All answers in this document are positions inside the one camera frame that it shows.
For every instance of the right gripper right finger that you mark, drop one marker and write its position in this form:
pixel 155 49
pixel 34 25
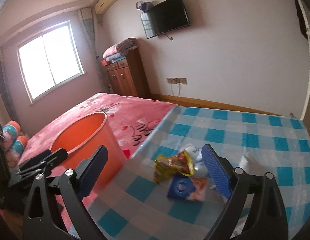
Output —
pixel 254 208

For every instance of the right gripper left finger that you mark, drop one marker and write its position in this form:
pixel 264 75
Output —
pixel 42 218

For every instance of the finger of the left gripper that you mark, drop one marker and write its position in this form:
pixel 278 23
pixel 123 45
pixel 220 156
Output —
pixel 34 160
pixel 56 158

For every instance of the orange plastic trash bucket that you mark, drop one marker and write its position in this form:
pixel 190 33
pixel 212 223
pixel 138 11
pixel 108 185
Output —
pixel 83 137

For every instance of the clear plastic bottle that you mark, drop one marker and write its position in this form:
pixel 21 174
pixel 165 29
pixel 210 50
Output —
pixel 196 156

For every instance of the blue tissue packet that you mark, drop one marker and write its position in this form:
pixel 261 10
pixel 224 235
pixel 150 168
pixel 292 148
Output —
pixel 187 188

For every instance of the yellow snack wrapper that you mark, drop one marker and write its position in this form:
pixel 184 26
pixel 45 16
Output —
pixel 179 164

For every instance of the rolled colourful quilt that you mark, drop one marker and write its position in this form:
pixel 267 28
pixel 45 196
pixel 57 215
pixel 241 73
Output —
pixel 14 143

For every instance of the pink floral bedspread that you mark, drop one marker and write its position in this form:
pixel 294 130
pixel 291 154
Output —
pixel 120 123

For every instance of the left grey curtain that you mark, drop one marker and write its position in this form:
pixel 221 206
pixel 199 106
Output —
pixel 5 95

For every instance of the grey curtain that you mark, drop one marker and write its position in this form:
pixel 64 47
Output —
pixel 5 95
pixel 86 20

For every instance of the bright window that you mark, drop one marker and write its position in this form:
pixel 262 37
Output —
pixel 49 60

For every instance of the brown wooden cabinet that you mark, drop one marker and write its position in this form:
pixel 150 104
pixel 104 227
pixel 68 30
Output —
pixel 127 76

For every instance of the folded blankets on cabinet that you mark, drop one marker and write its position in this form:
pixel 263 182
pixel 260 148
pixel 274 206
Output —
pixel 120 49

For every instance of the right grey curtain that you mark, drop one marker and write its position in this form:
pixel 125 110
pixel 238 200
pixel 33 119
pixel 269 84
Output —
pixel 86 20

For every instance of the white air conditioner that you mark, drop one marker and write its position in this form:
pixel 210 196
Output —
pixel 103 5

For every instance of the wall power socket strip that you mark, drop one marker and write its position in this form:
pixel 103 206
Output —
pixel 182 81

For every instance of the wall mounted black television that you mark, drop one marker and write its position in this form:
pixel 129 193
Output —
pixel 164 17

